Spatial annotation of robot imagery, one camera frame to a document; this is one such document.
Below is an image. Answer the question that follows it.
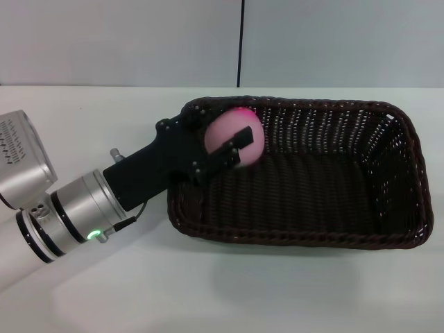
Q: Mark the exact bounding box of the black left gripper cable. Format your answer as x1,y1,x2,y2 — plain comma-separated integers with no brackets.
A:
112,202,147,230

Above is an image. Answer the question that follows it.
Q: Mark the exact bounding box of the dark brown wicker basket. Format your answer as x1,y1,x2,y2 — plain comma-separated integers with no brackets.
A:
166,96,435,251

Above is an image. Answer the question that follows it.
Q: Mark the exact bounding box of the pink ball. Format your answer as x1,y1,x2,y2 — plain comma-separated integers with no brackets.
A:
203,107,265,169

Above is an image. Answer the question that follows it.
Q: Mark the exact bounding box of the silver vented camera box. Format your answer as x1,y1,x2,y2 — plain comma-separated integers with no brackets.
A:
0,110,58,211

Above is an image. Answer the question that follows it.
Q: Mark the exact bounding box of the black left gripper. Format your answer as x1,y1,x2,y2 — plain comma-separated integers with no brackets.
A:
102,105,255,213

